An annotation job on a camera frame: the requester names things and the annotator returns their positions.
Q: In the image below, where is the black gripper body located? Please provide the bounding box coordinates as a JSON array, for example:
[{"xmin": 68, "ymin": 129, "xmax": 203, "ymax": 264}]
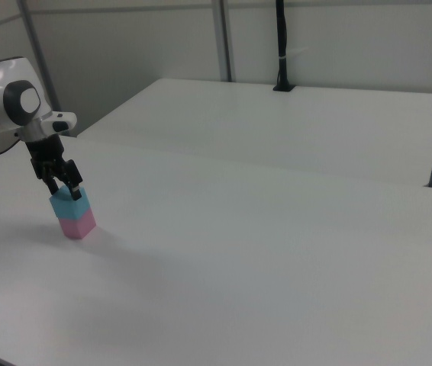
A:
[{"xmin": 24, "ymin": 136, "xmax": 65, "ymax": 167}]

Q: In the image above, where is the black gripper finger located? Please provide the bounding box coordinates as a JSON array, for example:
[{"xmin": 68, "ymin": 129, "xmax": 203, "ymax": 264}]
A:
[
  {"xmin": 57, "ymin": 159, "xmax": 84, "ymax": 202},
  {"xmin": 30, "ymin": 161, "xmax": 61, "ymax": 196}
]

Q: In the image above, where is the blue cube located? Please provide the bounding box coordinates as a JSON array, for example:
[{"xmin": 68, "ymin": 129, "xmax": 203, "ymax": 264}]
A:
[{"xmin": 48, "ymin": 185, "xmax": 92, "ymax": 222}]

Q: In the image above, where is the pink cube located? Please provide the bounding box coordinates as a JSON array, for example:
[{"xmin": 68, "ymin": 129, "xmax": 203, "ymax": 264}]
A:
[{"xmin": 58, "ymin": 208, "xmax": 98, "ymax": 241}]

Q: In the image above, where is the white side table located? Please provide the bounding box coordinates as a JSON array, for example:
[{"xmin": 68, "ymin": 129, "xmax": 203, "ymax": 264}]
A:
[{"xmin": 76, "ymin": 77, "xmax": 432, "ymax": 188}]

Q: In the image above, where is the grey aluminium partition post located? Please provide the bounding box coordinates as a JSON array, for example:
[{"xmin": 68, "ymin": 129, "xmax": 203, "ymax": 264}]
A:
[
  {"xmin": 213, "ymin": 0, "xmax": 237, "ymax": 82},
  {"xmin": 16, "ymin": 0, "xmax": 63, "ymax": 112}
]

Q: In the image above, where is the black camera pole with base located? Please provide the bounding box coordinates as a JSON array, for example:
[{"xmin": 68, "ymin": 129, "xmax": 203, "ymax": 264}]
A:
[{"xmin": 272, "ymin": 0, "xmax": 296, "ymax": 93}]

